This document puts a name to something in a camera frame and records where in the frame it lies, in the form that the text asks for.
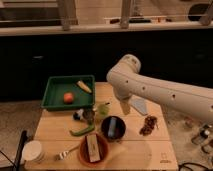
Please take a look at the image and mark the green plastic tray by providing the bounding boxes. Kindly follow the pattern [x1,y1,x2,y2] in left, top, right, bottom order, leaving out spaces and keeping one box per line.
[42,75,95,111]

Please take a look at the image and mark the green pear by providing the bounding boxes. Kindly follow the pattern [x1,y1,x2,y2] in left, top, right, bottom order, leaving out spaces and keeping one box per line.
[94,102,110,117]

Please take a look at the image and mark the grey blue block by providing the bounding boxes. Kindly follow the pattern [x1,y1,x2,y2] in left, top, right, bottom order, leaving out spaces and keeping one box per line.
[108,117,117,138]

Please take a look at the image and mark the black white small toy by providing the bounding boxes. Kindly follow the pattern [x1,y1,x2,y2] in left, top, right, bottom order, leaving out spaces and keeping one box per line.
[73,109,84,120]

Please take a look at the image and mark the spice bottle rack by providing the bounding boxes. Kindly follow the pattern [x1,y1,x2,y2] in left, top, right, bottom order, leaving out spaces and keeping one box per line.
[184,117,211,146]

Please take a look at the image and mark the grey triangular cloth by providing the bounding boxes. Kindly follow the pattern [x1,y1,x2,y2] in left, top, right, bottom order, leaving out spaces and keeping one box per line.
[129,98,148,116]

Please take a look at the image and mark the black cable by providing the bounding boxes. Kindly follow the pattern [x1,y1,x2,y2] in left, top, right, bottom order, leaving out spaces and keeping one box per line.
[178,161,211,171]

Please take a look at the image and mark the wooden block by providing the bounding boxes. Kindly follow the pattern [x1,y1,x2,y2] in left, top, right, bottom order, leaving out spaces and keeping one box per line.
[86,134,100,162]

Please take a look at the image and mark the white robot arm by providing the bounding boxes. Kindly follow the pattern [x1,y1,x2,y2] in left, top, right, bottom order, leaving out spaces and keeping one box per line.
[106,54,213,124]

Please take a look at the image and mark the terracotta orange bowl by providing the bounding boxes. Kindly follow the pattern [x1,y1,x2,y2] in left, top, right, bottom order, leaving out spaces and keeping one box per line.
[78,133,109,168]

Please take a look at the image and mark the green chili pepper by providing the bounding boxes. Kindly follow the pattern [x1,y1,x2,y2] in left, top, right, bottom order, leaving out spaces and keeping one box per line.
[69,124,95,137]

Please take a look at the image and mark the black pole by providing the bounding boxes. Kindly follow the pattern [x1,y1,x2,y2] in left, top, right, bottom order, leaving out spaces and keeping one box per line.
[12,130,28,171]

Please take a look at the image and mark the brown dried grape bunch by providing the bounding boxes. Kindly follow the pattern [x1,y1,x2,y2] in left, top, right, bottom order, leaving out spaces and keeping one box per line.
[139,116,158,136]

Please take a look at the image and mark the small metal cup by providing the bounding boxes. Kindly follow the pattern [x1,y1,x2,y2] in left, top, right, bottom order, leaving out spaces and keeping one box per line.
[83,110,95,124]

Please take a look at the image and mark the dark brown bowl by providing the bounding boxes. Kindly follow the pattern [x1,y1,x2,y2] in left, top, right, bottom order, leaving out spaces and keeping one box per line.
[101,116,126,142]

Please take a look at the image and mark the red orange apple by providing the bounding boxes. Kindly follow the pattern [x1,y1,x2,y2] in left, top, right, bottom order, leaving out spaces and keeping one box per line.
[63,92,74,104]

